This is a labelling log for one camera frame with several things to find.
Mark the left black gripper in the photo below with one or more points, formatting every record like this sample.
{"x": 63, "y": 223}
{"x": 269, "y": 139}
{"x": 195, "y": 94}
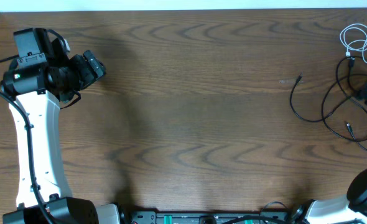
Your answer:
{"x": 90, "y": 74}

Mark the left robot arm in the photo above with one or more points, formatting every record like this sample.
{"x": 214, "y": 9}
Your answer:
{"x": 40, "y": 82}

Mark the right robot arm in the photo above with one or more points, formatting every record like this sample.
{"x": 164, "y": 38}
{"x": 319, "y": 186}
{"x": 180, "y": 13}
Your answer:
{"x": 350, "y": 208}

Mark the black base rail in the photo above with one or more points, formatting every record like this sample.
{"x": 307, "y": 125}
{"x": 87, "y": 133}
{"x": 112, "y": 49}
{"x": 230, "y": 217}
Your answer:
{"x": 140, "y": 215}

